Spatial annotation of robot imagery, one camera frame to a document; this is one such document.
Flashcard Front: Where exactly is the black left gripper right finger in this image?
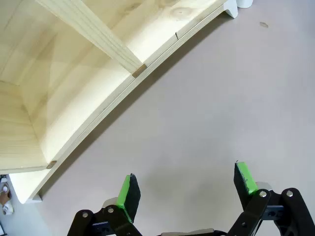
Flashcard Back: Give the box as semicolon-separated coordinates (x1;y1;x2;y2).
226;161;315;236

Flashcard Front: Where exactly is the light wooden open shelf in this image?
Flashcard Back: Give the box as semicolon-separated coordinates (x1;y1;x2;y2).
0;0;228;173

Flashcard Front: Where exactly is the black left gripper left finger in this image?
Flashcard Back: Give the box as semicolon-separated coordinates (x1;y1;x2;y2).
66;173;145;236

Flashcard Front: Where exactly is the white sneaker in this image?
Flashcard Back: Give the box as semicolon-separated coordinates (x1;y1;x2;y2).
1;201;15;216

